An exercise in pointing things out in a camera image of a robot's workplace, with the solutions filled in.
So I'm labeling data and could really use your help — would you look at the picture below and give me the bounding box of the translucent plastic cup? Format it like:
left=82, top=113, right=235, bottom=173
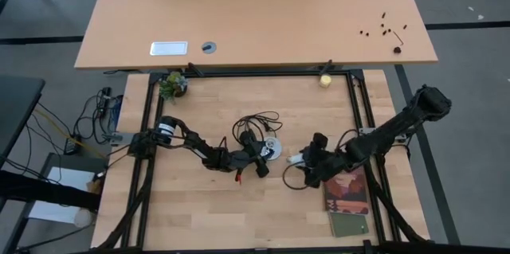
left=73, top=208, right=93, bottom=228

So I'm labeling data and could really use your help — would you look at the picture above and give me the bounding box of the colourful landscape book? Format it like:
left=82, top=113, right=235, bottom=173
left=322, top=166, right=370, bottom=215

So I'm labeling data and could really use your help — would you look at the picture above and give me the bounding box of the light wooden desk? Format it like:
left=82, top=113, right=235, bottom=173
left=74, top=0, right=439, bottom=71

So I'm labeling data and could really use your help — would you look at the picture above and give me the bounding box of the silver desk outlet plate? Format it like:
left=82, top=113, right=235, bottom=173
left=149, top=41, right=189, bottom=57

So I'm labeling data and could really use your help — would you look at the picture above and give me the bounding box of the black power strip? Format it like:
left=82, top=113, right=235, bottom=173
left=99, top=86, right=113, bottom=116

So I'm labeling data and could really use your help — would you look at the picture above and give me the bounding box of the potted succulent plant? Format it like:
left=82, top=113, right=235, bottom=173
left=158, top=70, right=190, bottom=103

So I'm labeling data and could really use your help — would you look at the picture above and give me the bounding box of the black metal beam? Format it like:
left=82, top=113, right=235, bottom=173
left=0, top=169, right=101, bottom=210

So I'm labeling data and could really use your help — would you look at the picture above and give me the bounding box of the green notebook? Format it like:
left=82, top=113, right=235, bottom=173
left=328, top=211, right=371, bottom=239

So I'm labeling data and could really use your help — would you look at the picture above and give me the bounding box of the black power adapter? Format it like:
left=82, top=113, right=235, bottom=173
left=63, top=136, right=79, bottom=156

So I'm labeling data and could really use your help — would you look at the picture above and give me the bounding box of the white paper sheet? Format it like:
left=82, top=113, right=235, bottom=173
left=29, top=166, right=96, bottom=224

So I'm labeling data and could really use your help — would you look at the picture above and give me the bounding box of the black frame clamp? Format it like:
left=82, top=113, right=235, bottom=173
left=318, top=59, right=334, bottom=76
left=186, top=61, right=205, bottom=78

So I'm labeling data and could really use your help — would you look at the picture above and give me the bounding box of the dark grey table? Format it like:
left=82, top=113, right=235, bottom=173
left=0, top=74, right=46, bottom=159

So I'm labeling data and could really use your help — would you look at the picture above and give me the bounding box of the black aluminium table frame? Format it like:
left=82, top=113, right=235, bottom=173
left=89, top=68, right=434, bottom=254

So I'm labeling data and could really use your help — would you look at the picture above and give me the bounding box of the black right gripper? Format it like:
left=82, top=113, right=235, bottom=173
left=304, top=132, right=347, bottom=190

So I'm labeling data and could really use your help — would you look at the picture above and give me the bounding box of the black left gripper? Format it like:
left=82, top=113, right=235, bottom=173
left=233, top=128, right=271, bottom=179

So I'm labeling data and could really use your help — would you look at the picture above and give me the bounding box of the black lamp power cord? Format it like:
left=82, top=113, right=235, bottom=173
left=232, top=111, right=284, bottom=155

